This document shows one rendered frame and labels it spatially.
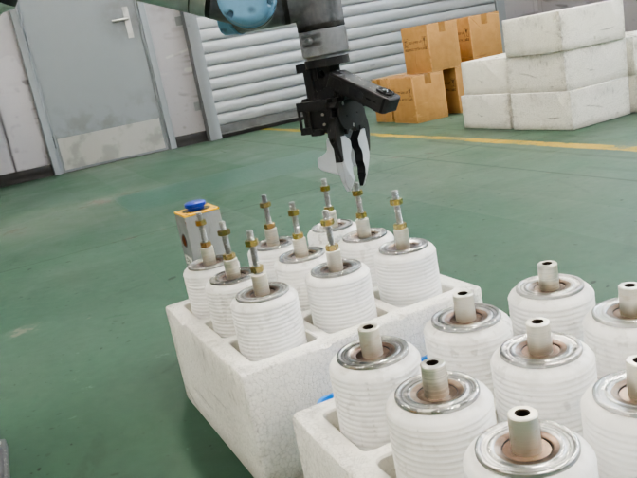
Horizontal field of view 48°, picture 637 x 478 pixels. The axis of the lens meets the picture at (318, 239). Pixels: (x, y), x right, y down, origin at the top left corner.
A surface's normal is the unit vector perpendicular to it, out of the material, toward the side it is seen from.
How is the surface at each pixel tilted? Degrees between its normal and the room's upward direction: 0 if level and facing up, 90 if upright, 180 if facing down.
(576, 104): 90
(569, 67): 90
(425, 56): 90
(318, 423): 0
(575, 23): 90
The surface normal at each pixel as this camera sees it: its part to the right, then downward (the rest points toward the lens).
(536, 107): -0.87, 0.27
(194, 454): -0.18, -0.95
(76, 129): 0.41, 0.15
